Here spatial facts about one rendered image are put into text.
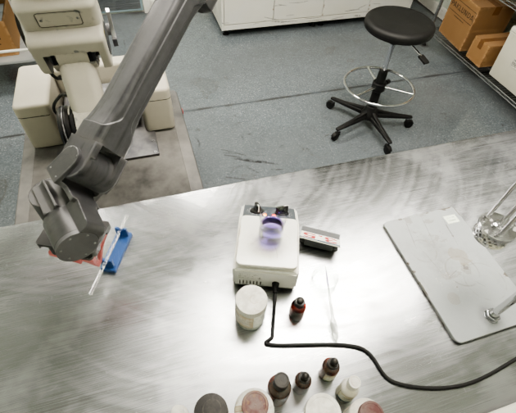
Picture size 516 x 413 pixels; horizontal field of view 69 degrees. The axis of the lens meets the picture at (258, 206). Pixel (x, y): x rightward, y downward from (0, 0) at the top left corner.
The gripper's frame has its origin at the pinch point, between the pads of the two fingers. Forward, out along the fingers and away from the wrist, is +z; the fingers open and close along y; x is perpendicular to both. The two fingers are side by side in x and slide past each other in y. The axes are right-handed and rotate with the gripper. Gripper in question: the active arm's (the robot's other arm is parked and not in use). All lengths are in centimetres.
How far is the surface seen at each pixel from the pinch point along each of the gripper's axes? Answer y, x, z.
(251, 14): -10, 256, 70
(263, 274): 32.3, 4.6, 3.1
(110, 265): 0.7, 3.3, 7.7
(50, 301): -8.6, -5.5, 9.3
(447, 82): 138, 224, 86
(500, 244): 75, 13, -6
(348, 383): 49, -13, 2
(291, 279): 37.9, 5.0, 4.4
